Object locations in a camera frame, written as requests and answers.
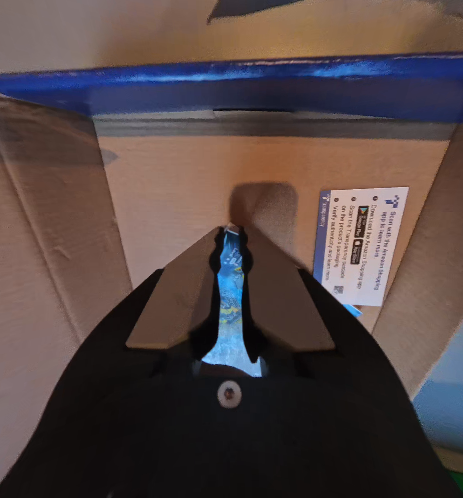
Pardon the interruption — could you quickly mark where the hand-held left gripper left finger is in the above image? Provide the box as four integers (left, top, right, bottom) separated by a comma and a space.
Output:
126, 227, 222, 362

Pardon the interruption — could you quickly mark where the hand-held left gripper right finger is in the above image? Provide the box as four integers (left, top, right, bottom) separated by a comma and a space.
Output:
239, 226, 336, 364

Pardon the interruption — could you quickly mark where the blue robot picture booklet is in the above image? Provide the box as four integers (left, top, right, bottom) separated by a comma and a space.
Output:
202, 223, 264, 378

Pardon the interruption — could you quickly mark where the blue cardboard kit box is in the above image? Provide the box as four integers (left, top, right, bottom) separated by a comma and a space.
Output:
0, 52, 463, 498

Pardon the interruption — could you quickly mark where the white label sticker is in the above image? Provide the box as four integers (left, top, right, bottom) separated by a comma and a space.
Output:
312, 187, 410, 317

